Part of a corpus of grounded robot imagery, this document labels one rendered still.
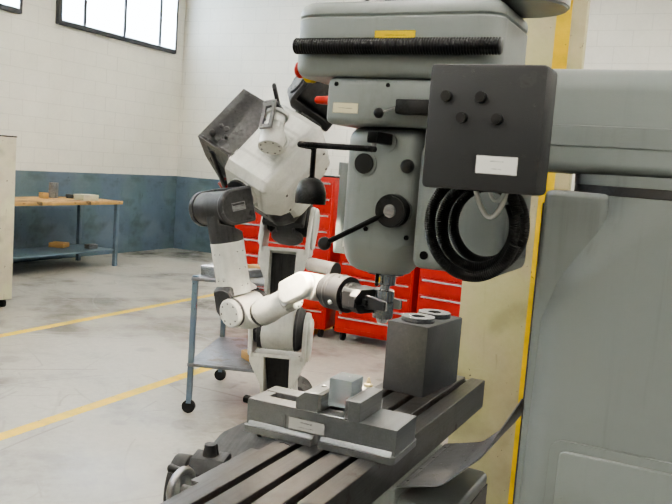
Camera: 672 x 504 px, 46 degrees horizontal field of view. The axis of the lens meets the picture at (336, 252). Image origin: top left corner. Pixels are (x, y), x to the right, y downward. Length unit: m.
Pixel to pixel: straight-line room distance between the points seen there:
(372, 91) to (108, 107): 10.56
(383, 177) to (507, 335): 1.94
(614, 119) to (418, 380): 0.88
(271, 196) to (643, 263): 1.04
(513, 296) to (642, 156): 2.01
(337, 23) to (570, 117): 0.53
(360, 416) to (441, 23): 0.81
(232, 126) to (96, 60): 9.81
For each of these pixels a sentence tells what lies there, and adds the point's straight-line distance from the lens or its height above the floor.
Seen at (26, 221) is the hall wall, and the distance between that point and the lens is 11.15.
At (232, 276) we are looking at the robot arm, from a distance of 2.12.
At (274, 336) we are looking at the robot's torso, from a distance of 2.50.
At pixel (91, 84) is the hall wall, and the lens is 11.91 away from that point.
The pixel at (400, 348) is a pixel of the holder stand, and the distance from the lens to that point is 2.10.
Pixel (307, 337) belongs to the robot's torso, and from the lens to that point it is 2.51.
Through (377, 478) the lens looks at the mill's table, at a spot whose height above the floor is 0.93.
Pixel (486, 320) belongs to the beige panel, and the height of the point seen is 0.92.
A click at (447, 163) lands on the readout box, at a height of 1.56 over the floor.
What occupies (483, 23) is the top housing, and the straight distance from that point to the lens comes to 1.63.
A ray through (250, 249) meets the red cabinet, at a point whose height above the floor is 0.73.
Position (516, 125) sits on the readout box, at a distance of 1.34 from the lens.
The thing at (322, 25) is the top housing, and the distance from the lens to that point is 1.76.
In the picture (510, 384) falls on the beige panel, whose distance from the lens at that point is 3.58.
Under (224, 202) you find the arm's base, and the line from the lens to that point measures 2.07.
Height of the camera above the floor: 1.54
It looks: 6 degrees down
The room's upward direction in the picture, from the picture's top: 4 degrees clockwise
